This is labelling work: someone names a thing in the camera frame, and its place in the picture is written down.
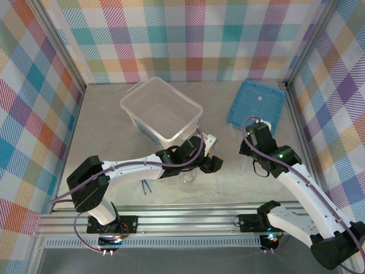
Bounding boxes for slotted grey cable duct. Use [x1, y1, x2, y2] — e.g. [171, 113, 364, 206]
[45, 238, 262, 249]

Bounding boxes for clear glass flask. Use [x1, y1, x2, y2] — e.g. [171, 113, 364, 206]
[180, 168, 198, 184]

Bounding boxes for clear plastic storage bin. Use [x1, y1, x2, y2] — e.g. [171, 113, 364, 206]
[119, 76, 205, 151]

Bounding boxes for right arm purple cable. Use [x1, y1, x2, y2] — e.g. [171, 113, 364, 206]
[241, 115, 365, 274]

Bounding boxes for black cable loop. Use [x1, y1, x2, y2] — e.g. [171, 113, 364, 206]
[252, 161, 270, 179]

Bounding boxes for aluminium frame post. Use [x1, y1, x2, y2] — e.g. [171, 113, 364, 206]
[27, 0, 87, 92]
[284, 0, 342, 88]

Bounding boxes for aluminium frame side rail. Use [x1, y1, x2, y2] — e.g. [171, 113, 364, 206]
[283, 81, 325, 198]

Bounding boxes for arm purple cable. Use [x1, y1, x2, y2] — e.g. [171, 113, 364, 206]
[47, 130, 206, 254]
[241, 115, 365, 274]

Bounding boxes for blue plastic bin lid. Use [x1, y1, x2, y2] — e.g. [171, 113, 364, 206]
[226, 79, 286, 136]

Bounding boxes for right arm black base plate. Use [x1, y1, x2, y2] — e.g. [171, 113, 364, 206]
[238, 213, 269, 232]

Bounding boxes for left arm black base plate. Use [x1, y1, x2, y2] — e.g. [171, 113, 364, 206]
[86, 215, 139, 235]

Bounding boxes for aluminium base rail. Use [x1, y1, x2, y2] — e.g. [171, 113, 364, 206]
[33, 201, 317, 237]

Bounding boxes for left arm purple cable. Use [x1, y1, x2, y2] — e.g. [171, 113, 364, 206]
[47, 130, 206, 254]

